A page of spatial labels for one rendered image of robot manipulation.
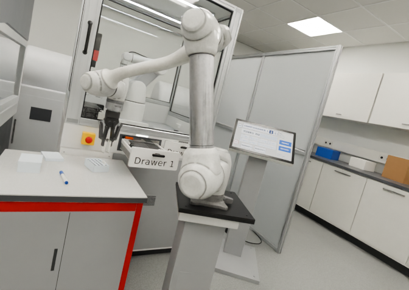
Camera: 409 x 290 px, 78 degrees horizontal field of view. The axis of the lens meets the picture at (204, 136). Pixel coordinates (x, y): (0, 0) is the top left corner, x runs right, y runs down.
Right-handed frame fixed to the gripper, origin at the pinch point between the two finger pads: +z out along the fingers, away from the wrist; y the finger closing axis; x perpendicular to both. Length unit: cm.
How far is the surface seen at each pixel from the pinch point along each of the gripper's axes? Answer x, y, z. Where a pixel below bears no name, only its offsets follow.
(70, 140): 27.1, -9.3, 4.8
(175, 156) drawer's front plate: -20.3, 33.2, -1.5
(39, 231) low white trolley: -27, -33, 29
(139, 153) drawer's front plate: -14.3, 12.5, -0.8
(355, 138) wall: -26, 389, -41
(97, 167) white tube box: -5.4, -5.0, 10.2
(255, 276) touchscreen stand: -52, 116, 86
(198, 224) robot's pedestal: -59, 22, 19
